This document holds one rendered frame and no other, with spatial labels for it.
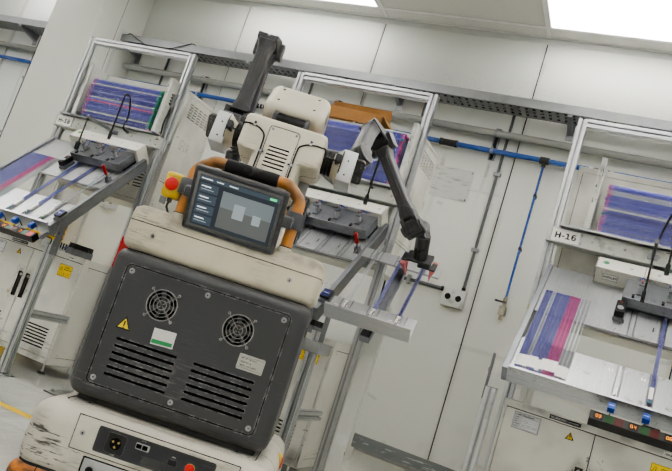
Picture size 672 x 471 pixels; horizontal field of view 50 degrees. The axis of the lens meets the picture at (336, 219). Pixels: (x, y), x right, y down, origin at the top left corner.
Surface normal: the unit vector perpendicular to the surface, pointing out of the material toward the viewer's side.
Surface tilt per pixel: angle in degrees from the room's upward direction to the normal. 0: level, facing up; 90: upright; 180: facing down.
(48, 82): 90
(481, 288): 90
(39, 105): 90
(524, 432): 90
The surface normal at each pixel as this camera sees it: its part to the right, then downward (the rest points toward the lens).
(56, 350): 0.89, 0.22
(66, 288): -0.34, -0.26
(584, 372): -0.02, -0.85
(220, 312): 0.00, -0.16
